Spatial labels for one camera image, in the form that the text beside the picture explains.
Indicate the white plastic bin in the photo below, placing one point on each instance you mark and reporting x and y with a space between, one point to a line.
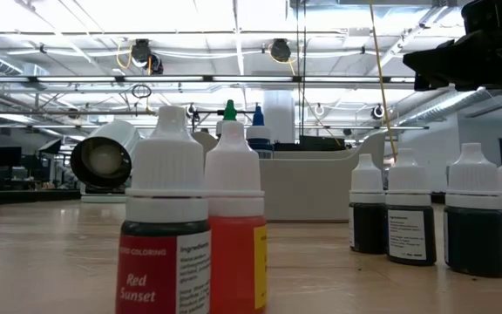
312 187

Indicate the small dark teal dye bottle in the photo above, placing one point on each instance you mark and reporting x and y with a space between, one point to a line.
473 244

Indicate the large blue-capped dye bottle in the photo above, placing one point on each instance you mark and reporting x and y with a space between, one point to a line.
258 133

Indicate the large green-capped dye bottle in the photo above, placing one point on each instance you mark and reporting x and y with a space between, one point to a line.
230 111

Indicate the small orange dye bottle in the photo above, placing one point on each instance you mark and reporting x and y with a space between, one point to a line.
233 261

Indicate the small Red Sunset dye bottle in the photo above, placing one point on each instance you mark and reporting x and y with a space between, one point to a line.
164 270

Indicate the black equipment box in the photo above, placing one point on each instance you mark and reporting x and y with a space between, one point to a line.
320 143

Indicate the white column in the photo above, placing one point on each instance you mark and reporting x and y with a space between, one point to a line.
279 118

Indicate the overhead light bar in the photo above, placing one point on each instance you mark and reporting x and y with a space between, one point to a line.
168 79

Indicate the white spotlight lamp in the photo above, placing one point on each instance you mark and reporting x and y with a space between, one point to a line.
103 159

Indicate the dark monitor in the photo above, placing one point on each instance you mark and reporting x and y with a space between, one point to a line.
6 156

